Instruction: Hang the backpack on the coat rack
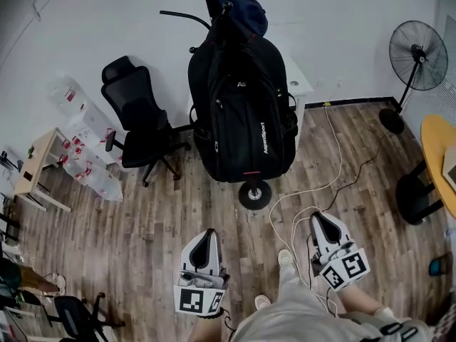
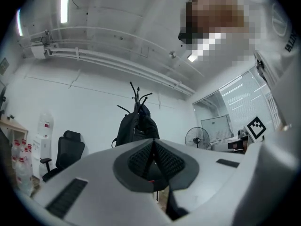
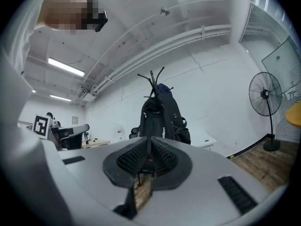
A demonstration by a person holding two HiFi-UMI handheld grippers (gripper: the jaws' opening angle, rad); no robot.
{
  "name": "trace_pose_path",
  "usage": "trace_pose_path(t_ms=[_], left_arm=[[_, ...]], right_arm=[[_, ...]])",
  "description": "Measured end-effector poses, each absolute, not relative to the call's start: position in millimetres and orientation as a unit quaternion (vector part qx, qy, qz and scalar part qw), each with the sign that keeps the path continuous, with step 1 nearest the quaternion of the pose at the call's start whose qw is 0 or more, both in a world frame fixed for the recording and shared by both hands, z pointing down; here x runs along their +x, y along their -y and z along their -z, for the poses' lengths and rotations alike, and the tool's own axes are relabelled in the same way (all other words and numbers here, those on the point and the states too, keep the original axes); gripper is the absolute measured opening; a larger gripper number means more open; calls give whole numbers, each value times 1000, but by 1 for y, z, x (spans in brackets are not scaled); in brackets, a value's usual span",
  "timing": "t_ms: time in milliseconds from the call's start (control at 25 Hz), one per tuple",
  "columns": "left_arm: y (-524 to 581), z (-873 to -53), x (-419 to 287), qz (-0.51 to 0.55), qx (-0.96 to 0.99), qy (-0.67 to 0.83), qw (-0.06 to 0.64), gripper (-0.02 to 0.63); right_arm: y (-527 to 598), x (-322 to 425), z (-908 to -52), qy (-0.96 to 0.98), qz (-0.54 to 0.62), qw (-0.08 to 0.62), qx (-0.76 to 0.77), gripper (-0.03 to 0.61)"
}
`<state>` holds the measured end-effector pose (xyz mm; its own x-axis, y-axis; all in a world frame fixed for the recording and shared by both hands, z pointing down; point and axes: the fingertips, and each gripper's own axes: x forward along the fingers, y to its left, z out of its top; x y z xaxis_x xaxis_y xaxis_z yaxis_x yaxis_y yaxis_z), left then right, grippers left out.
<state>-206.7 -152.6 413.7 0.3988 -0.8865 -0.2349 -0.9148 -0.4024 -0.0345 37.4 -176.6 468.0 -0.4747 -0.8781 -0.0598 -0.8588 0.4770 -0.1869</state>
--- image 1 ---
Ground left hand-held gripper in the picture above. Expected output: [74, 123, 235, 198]
[173, 228, 231, 316]

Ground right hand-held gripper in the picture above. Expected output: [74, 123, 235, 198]
[308, 211, 371, 292]

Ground black metal coat rack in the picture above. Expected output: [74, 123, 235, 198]
[159, 0, 274, 212]

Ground black backpack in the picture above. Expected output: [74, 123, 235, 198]
[187, 36, 299, 184]

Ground person's left forearm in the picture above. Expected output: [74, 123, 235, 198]
[187, 315, 231, 342]

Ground person's right forearm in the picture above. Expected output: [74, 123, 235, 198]
[336, 282, 397, 321]

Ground person's grey trousers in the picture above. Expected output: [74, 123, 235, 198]
[231, 258, 393, 342]

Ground blue black device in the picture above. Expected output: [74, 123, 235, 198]
[428, 252, 452, 278]

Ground black stool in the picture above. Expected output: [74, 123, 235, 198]
[395, 160, 446, 227]

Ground clear plastic bag red print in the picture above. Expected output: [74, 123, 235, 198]
[47, 73, 89, 113]
[61, 154, 125, 203]

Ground black swivel chair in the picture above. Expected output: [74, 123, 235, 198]
[45, 291, 126, 342]

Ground yellow round table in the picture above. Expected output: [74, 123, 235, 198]
[420, 114, 456, 220]

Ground pair of beige slippers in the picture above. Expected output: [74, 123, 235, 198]
[43, 272, 68, 296]

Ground black mesh office chair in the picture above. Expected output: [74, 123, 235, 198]
[100, 55, 192, 188]

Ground brown paper bag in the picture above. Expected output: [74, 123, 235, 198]
[16, 264, 61, 294]

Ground white cardboard box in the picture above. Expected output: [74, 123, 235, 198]
[66, 100, 125, 166]

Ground small light wooden table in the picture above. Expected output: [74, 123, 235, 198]
[13, 127, 73, 213]

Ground black standing fan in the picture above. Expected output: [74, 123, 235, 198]
[378, 20, 449, 135]

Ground black cable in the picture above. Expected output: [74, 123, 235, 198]
[320, 130, 392, 213]

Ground white cable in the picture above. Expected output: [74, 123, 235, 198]
[269, 102, 343, 316]

